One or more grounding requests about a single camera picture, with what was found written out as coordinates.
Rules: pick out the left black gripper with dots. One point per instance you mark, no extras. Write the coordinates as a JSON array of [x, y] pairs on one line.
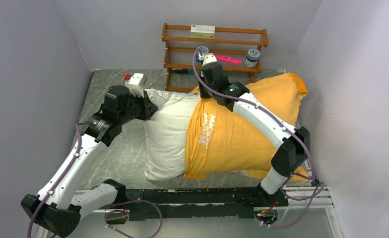
[[147, 107]]

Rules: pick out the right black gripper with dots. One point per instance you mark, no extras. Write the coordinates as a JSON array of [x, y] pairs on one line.
[[204, 93]]

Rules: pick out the white pillow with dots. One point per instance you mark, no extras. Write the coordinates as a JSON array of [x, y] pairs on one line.
[[165, 133]]

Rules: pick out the orange Mickey Mouse pillowcase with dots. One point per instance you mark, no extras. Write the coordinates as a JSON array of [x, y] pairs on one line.
[[219, 140]]

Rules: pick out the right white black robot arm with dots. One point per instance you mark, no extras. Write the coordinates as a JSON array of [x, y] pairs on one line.
[[291, 144]]

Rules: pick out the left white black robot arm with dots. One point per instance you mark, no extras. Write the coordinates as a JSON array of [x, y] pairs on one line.
[[56, 207]]

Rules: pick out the left blue white jar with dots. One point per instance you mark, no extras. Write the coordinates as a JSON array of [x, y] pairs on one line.
[[202, 50]]

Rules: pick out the blue white jar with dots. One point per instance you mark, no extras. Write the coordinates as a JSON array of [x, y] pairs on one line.
[[252, 58], [202, 50]]

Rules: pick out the black blue marker pen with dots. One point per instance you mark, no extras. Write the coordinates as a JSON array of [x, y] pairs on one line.
[[183, 71]]

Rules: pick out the pink plastic strip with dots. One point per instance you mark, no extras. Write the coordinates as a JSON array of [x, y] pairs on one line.
[[228, 59]]

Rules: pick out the wooden three-tier shelf rack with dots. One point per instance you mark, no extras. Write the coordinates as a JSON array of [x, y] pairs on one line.
[[228, 42]]

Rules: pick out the right blue white jar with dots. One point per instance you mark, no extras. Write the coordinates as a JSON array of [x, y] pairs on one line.
[[252, 58]]

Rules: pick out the white green cardboard box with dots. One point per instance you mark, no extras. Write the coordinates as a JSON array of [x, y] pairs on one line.
[[202, 31]]

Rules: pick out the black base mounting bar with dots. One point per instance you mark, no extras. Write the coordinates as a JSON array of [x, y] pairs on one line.
[[241, 202]]

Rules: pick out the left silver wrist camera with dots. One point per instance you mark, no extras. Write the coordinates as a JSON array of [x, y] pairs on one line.
[[135, 83]]

